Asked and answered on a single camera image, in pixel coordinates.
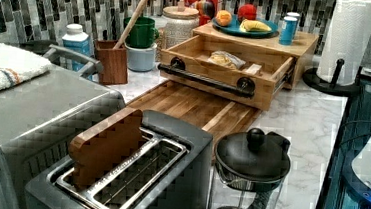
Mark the wooden drawer with black handle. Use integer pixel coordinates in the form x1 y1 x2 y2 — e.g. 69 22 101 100
158 35 294 111

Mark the chip bag in drawer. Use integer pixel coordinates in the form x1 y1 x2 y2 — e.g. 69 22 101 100
208 51 246 70

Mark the small wooden block in drawer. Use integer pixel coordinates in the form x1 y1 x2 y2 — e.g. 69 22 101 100
244 64 262 75

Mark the wooden drawer cabinet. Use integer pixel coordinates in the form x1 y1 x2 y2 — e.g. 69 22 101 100
192 23 318 89

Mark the wooden cutting board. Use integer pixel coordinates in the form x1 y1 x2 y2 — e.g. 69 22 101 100
122 76 265 149

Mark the white bowl cup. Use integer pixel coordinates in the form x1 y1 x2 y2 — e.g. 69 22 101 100
125 43 157 72

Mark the silver toaster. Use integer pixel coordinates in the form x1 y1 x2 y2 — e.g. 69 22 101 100
25 110 213 209

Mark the wooden utensil holder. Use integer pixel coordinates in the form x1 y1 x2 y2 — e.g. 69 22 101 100
94 40 128 85

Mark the white ceramic jar wooden lid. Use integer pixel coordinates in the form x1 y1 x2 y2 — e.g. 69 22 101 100
162 0 199 49

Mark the green mug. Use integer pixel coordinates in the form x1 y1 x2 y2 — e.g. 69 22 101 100
125 17 159 49

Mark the teal plate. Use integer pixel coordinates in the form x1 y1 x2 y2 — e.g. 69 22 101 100
212 17 278 39

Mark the glass french press black lid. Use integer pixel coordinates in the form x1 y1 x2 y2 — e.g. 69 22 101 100
207 128 291 209

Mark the orange fruit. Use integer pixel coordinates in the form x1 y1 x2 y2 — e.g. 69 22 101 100
215 10 232 26

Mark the dark round ornament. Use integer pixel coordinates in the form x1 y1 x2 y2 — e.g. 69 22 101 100
196 0 215 18

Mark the yellow banana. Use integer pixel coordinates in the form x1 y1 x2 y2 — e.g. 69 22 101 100
239 20 272 33

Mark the wooden toast slice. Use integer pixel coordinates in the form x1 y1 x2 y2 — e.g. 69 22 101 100
68 107 145 190

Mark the red apple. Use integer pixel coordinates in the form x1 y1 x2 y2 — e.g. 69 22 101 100
237 4 257 23

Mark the black paper towel holder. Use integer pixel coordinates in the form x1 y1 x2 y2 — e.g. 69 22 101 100
303 58 360 97

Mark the blue can front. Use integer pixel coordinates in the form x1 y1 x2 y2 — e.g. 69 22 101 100
279 16 297 45

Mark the blue can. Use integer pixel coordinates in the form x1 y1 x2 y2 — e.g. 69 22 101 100
286 11 301 39
279 16 297 45

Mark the white blue bottle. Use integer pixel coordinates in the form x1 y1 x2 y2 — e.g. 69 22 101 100
62 23 91 57

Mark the blue can rear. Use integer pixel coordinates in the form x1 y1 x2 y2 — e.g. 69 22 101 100
286 11 301 39

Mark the silver toaster oven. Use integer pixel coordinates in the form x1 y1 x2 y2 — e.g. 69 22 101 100
0 45 125 209

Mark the white paper towel roll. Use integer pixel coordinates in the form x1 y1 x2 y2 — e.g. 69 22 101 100
316 0 371 86

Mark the white striped towel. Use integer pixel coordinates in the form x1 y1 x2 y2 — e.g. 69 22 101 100
0 43 52 90

